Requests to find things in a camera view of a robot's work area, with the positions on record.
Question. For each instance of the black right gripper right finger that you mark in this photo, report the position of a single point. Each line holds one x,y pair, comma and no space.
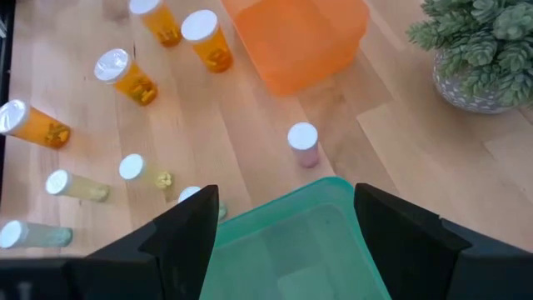
399,250

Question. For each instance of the green translucent plastic bin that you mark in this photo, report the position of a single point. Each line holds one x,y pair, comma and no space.
291,250

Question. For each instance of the yellow pill bottle white cap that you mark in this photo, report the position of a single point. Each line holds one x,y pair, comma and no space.
79,187
141,171

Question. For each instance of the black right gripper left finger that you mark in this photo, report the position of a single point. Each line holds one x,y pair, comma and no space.
183,250

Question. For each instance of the orange translucent plastic bin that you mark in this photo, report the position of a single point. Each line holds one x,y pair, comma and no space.
300,41

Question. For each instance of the orange pill bottle white cap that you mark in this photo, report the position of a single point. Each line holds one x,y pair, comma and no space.
208,46
129,79
160,23
33,125

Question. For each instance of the green artificial succulent plant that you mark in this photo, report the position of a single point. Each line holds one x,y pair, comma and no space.
491,41

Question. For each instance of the pink pill bottle white cap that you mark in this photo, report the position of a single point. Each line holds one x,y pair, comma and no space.
304,141

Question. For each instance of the grey patterned plant pot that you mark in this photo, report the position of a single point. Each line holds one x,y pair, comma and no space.
458,96

